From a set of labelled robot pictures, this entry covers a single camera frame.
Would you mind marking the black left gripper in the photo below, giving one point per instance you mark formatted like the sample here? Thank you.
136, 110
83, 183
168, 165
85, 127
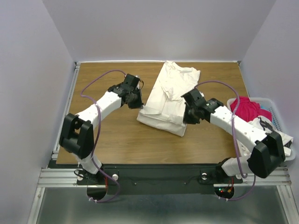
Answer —
138, 104

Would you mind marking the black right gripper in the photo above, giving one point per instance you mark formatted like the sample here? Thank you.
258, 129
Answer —
187, 119

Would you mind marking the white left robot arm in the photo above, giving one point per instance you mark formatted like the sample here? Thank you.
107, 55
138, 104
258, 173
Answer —
77, 135

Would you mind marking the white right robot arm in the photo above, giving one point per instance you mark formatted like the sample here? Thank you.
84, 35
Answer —
266, 150

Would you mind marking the red t shirt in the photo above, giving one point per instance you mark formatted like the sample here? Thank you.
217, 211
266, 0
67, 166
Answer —
249, 110

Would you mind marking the electronics board with leds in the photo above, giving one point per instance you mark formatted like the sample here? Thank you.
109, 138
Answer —
224, 191

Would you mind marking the white plastic laundry basket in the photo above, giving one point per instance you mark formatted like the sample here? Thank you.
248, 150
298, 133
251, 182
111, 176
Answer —
275, 125

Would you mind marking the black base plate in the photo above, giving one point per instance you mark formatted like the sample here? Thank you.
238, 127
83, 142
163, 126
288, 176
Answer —
146, 179

